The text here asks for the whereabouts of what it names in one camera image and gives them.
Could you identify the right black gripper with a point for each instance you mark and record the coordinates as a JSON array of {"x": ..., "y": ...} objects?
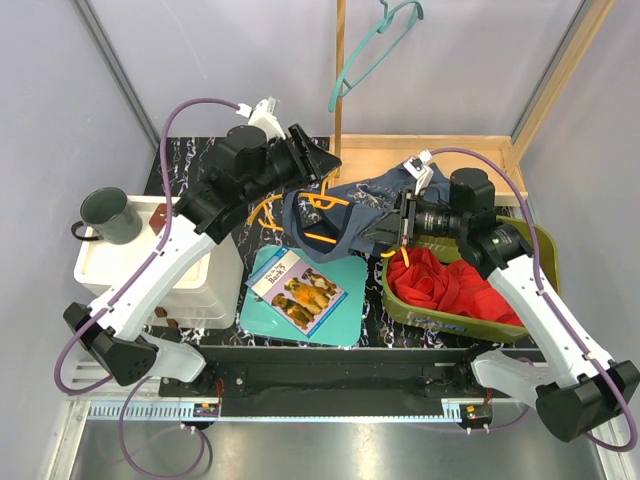
[{"x": 397, "y": 225}]

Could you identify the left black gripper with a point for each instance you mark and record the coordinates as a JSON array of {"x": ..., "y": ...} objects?
[{"x": 314, "y": 161}]

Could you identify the orange hanger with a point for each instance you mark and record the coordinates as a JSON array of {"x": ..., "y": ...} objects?
[{"x": 269, "y": 212}]

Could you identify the navy blue tank top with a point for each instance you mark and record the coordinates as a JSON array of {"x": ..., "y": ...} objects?
[{"x": 338, "y": 233}]

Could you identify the red tank top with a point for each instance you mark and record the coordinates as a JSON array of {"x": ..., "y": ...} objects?
[{"x": 419, "y": 279}]

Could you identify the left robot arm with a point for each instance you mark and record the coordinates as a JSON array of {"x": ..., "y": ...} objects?
[{"x": 245, "y": 166}]

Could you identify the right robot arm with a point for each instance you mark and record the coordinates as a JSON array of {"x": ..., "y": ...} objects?
[{"x": 582, "y": 386}]

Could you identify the dog picture book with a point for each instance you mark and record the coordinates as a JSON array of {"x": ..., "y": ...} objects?
[{"x": 297, "y": 291}]

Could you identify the teal cutting mat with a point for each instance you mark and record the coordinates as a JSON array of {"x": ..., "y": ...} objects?
[{"x": 343, "y": 327}]

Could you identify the brown red small block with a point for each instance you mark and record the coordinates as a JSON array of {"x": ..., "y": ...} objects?
[{"x": 158, "y": 219}]

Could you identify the white plastic storage box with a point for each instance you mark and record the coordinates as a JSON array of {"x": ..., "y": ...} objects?
[{"x": 205, "y": 297}]

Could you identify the dark green metal mug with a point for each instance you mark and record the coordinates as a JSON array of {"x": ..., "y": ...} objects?
[{"x": 107, "y": 214}]

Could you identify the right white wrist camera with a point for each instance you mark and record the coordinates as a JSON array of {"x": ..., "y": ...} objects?
[{"x": 420, "y": 168}]

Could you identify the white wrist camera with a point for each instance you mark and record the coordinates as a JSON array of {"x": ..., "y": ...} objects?
[
  {"x": 420, "y": 168},
  {"x": 262, "y": 116}
]

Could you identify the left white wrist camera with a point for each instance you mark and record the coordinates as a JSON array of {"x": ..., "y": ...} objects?
[{"x": 262, "y": 116}]

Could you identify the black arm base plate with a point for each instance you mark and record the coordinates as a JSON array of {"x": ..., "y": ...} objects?
[{"x": 284, "y": 383}]

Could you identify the aluminium rail frame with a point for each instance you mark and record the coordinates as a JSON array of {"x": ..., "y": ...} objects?
[{"x": 98, "y": 443}]

